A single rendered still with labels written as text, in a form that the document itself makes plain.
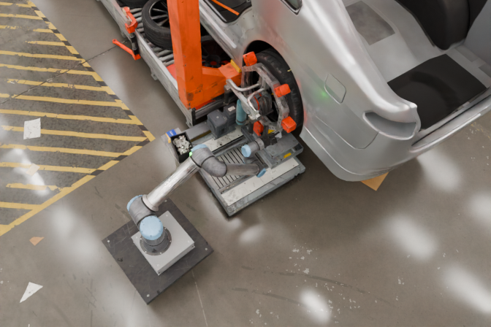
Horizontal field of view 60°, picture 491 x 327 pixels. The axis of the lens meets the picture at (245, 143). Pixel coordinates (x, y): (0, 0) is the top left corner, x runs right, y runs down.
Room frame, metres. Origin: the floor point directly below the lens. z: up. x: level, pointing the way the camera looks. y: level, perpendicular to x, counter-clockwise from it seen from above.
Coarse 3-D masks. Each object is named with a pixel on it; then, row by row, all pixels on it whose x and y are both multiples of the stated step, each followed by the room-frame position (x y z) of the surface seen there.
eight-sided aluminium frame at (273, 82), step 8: (256, 64) 2.23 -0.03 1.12; (248, 72) 2.33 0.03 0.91; (264, 72) 2.18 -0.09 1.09; (248, 80) 2.33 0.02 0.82; (272, 80) 2.11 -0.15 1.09; (272, 88) 2.03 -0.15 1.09; (280, 104) 1.95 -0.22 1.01; (280, 112) 1.93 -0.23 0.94; (288, 112) 1.94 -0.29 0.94; (264, 120) 2.12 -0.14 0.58; (280, 120) 1.92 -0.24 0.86; (272, 128) 1.98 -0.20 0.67; (280, 128) 1.91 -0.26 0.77
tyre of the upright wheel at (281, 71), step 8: (272, 48) 2.42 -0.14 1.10; (256, 56) 2.33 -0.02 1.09; (264, 56) 2.28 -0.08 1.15; (272, 56) 2.28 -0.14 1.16; (280, 56) 2.28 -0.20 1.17; (264, 64) 2.25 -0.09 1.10; (272, 64) 2.19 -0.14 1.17; (280, 64) 2.19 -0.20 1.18; (280, 72) 2.12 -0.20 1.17; (288, 72) 2.13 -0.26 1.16; (280, 80) 2.10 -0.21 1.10; (288, 80) 2.07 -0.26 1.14; (296, 88) 2.05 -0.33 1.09; (288, 96) 2.01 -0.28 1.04; (296, 96) 2.00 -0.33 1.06; (296, 104) 1.96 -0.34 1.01; (296, 112) 1.94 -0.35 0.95; (272, 120) 2.11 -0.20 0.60; (296, 120) 1.93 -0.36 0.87
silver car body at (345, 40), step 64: (256, 0) 2.40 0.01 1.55; (320, 0) 2.13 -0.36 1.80; (384, 0) 3.22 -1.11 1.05; (448, 0) 2.97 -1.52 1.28; (320, 64) 1.87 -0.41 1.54; (384, 64) 2.53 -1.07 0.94; (448, 64) 2.63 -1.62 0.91; (320, 128) 1.74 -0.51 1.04; (384, 128) 1.50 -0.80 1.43; (448, 128) 1.75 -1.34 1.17
